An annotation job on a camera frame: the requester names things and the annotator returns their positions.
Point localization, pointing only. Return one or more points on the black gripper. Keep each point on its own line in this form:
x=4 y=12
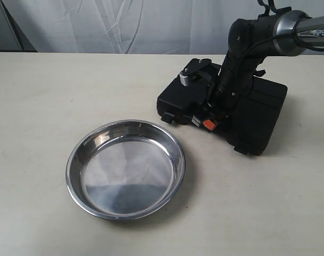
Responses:
x=224 y=97

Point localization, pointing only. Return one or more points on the black plastic tool case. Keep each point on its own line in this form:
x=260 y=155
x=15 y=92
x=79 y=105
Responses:
x=247 y=127

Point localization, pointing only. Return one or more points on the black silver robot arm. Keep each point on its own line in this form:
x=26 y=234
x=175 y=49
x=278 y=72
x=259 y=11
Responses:
x=286 y=34

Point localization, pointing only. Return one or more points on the round steel bowl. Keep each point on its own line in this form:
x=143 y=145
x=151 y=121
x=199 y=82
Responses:
x=125 y=170

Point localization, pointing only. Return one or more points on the white backdrop curtain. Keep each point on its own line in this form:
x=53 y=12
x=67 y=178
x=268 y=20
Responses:
x=130 y=27

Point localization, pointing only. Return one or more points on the black wrist camera with silver lens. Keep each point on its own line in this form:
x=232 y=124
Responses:
x=200 y=69

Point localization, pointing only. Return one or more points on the dark vertical frame post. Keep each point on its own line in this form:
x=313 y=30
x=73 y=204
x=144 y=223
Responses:
x=24 y=44

